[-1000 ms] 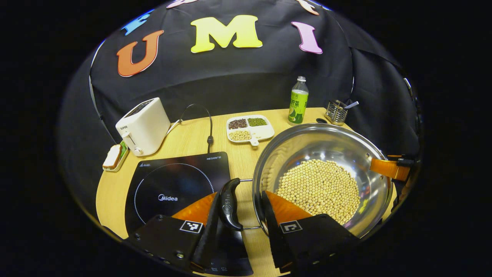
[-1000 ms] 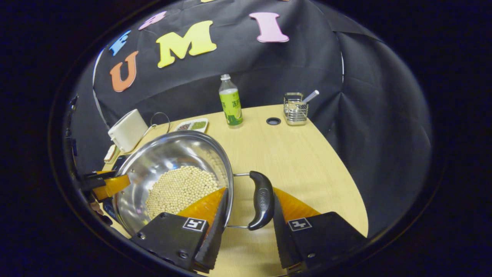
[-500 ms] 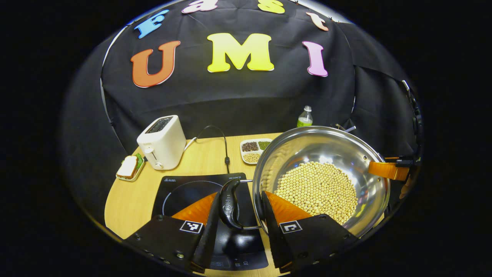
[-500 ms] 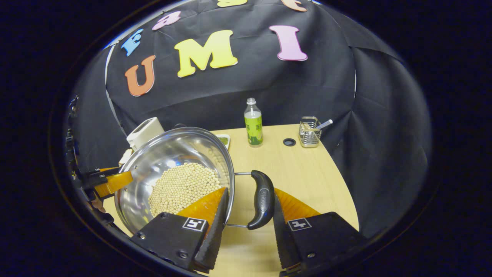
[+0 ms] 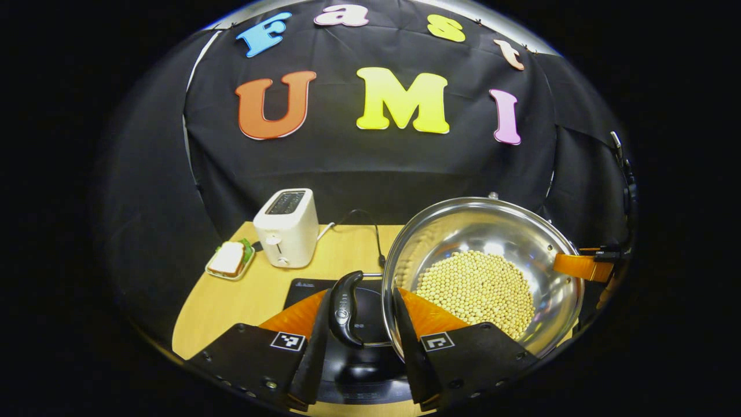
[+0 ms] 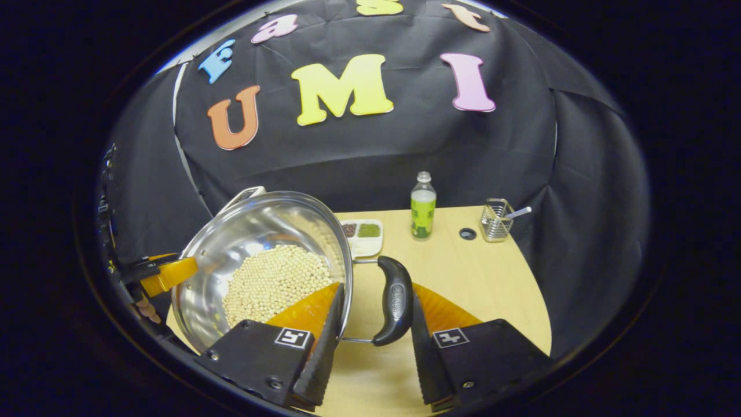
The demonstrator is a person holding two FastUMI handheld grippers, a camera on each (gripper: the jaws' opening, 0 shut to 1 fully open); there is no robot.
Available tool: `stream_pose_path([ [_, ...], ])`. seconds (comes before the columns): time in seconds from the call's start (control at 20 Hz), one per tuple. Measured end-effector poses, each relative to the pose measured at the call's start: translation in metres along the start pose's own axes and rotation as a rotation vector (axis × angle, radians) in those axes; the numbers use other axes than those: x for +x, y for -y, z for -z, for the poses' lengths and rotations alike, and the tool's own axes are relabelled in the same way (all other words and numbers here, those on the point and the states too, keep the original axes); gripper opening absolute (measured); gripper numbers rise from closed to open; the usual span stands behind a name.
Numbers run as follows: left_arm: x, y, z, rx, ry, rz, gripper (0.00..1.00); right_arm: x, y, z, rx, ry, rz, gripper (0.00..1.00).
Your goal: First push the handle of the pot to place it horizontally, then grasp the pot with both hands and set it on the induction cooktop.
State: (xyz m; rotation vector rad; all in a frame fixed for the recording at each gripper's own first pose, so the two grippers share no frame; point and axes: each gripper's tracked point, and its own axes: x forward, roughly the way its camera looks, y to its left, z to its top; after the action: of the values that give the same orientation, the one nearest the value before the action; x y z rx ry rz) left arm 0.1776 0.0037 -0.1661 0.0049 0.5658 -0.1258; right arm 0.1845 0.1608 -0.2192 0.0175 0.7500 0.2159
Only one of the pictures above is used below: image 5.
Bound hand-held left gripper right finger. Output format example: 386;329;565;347
392;287;539;412

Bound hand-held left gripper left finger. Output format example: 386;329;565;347
185;288;333;413

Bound black induction cooktop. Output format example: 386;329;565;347
284;278;414;405

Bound steel pot with black handle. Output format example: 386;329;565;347
329;194;585;363

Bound pile of soybeans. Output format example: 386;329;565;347
414;249;536;341

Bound small cream tray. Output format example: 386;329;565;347
206;239;256;281

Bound white toaster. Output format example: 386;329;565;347
253;188;320;269

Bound sandwich with lettuce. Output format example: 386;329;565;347
208;239;254;277

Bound black power cable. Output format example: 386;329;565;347
336;208;387;268

